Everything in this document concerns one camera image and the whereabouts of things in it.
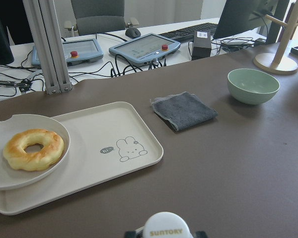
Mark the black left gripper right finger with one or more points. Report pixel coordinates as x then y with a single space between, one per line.
199 234

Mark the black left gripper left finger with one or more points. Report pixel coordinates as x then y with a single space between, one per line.
133 234

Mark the tea bottle white cap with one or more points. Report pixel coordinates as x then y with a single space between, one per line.
166 225

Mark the cream rectangular tray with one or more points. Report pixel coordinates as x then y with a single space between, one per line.
107 142

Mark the grey folded cloth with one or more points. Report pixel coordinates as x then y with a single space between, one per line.
182 111

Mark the white round plate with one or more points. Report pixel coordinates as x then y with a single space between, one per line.
12 179

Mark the glazed donut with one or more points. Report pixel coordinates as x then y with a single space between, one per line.
33 150

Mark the green bowl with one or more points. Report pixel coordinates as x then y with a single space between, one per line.
251 86

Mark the black small box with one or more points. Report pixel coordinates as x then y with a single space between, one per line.
201 45

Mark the blue teach pendant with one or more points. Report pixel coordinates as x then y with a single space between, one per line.
144 49
80 51

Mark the wooden mug tree stand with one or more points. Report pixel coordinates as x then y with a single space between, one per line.
278 63

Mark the black keyboard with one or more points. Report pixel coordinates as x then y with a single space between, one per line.
187 33

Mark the black computer mouse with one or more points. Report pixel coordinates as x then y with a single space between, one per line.
132 32

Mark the grey office chair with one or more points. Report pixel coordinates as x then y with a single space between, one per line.
99 16

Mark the black monitor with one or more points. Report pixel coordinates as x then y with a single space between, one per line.
239 16

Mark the aluminium frame post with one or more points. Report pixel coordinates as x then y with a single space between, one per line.
45 31

